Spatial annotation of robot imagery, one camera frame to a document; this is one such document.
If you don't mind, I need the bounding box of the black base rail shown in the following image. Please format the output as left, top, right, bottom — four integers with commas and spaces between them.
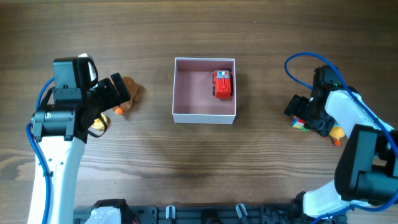
72, 203, 315, 224

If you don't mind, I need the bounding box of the colourful puzzle cube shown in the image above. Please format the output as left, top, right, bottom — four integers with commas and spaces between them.
292, 116, 307, 130

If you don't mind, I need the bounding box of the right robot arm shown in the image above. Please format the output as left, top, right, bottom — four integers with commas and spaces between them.
284, 65, 397, 220

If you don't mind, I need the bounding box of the left blue cable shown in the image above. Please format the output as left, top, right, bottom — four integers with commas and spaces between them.
25, 77, 55, 224

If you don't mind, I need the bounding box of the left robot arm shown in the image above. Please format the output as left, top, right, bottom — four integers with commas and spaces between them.
25, 54, 131, 223

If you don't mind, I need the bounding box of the red toy truck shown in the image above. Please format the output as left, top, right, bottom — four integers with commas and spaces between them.
213, 70, 233, 99

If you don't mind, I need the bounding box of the brown plush toy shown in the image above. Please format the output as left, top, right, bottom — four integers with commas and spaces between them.
113, 77, 139, 115

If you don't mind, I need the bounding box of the yellow round toy disc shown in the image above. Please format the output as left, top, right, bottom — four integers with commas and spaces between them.
91, 113, 108, 131

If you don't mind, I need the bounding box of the white pink cardboard box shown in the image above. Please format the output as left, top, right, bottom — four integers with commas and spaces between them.
172, 57, 237, 124

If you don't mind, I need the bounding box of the orange duck toy blue hat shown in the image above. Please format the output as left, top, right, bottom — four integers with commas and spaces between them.
329, 125, 345, 146

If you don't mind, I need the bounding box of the right blue cable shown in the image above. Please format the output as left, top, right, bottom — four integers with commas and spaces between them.
284, 52, 398, 224

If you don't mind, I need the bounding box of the blue cable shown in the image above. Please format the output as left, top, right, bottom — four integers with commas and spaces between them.
284, 52, 398, 224
25, 77, 55, 224

